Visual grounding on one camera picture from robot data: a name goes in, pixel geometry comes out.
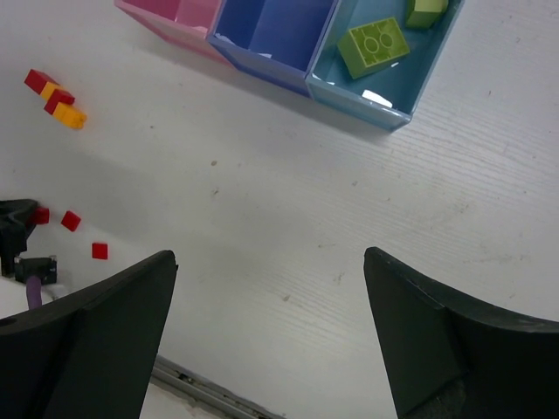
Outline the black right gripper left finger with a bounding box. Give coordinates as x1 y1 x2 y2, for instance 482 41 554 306
1 250 178 418

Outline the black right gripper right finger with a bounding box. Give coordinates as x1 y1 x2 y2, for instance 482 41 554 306
363 247 558 418

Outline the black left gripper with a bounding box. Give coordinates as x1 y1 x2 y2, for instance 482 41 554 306
1 199 38 278

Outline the red lego brick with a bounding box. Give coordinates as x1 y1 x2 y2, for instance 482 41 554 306
32 207 50 225

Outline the small red lego tile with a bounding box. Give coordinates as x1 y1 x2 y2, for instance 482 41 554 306
92 242 109 260
60 210 81 232

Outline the green lego brick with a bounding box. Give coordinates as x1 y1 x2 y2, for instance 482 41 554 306
337 17 411 79
405 0 449 30

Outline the red and orange lego stack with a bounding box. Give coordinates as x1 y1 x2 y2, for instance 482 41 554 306
24 69 87 130

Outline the pink plastic bin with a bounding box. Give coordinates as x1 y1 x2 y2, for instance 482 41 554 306
114 0 232 67

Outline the light blue plastic bin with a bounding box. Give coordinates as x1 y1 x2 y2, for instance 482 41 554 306
306 1 463 131

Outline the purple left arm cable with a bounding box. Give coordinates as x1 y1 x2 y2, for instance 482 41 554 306
25 275 44 311

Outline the aluminium front rail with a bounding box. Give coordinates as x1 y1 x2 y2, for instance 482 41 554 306
152 355 284 419

